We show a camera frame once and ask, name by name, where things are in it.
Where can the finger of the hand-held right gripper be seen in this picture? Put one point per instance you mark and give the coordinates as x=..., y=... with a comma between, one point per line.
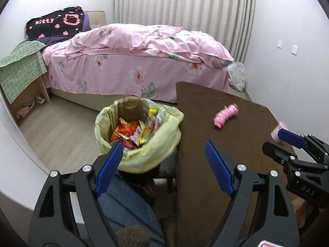
x=276, y=151
x=291, y=137

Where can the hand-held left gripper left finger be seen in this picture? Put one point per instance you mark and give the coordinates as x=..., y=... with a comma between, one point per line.
x=109, y=167

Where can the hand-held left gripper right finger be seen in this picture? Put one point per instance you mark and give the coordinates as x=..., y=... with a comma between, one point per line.
x=218, y=167

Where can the black trash bin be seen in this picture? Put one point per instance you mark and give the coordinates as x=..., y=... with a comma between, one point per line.
x=136, y=177

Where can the red yellow snack wrapper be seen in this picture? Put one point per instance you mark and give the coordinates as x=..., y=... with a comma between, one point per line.
x=138, y=136

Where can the person's right hand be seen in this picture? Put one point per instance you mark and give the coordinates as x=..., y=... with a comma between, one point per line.
x=302, y=213

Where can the pink cup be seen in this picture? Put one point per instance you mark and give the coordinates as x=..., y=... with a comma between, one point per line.
x=276, y=133

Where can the person's leg in blue jeans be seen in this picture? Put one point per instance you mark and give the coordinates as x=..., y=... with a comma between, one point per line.
x=123, y=205

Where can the pink pig toy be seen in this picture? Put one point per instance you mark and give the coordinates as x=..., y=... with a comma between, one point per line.
x=225, y=115

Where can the brown table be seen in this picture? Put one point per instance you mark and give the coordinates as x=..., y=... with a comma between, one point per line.
x=205, y=113

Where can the brown fuzzy cloth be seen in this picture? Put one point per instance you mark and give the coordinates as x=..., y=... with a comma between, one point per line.
x=132, y=236

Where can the clear plastic bag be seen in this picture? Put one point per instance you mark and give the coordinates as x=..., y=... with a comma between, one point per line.
x=236, y=74

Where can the pink floral bedsheet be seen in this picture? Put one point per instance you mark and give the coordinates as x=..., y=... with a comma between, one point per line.
x=115, y=74

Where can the white patterned slipper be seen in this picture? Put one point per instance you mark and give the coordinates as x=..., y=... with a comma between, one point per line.
x=40, y=99

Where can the pink floral duvet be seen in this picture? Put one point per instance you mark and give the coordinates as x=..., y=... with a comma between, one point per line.
x=154, y=43

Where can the green checked cloth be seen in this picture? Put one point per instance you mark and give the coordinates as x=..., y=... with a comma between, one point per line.
x=20, y=69

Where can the black pink printed blanket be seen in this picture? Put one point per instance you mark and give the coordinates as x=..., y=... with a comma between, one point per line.
x=48, y=28

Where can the striped white curtain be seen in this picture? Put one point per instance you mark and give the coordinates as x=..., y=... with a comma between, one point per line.
x=180, y=2

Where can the white wall switch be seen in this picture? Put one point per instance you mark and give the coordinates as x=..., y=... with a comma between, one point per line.
x=279, y=44
x=294, y=50

